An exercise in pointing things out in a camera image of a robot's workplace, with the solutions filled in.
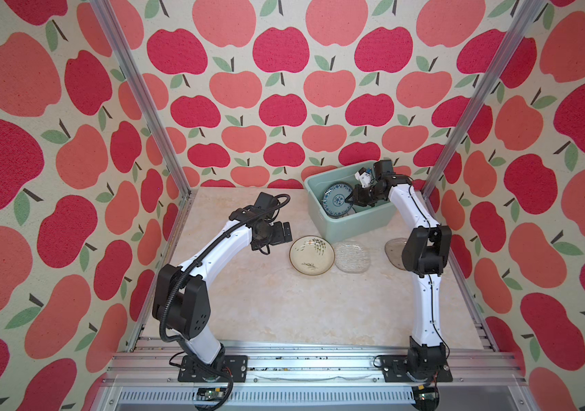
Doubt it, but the blue patterned plate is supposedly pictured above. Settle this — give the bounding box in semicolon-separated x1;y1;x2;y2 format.
321;182;355;219

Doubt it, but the beige bamboo pattern plate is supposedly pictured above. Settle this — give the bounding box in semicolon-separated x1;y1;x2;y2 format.
289;236;335;276

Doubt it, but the grey glass plate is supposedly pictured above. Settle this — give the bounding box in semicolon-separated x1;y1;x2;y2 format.
384;238;407;271

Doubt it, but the clear glass plate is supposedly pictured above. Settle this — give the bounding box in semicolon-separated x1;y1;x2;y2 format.
333;241;371;274

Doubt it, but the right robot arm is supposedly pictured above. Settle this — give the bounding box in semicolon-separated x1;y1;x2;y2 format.
347;160;452;382

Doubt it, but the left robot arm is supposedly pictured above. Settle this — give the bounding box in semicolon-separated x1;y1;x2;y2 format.
152;192;292;371

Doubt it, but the mint green plastic bin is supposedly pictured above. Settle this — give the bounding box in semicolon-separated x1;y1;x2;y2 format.
304;161;400;243

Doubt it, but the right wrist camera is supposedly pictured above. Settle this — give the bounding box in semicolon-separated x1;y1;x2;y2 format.
355;167;375;188

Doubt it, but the black corrugated cable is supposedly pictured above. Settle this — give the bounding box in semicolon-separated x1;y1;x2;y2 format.
157;192;293;411

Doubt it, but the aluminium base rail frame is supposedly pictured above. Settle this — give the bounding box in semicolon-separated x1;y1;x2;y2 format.
90;338;538;410

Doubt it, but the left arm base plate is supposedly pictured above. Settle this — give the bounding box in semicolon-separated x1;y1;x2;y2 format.
178;356;249;383

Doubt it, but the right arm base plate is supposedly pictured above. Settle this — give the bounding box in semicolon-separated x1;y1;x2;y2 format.
376;354;453;384

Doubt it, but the right aluminium frame post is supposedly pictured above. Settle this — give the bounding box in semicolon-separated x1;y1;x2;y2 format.
424;0;548;197

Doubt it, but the aluminium frame post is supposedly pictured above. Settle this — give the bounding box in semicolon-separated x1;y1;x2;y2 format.
424;0;548;197
90;1;192;200

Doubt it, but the left aluminium frame post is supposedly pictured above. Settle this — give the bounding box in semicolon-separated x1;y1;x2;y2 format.
90;1;192;200

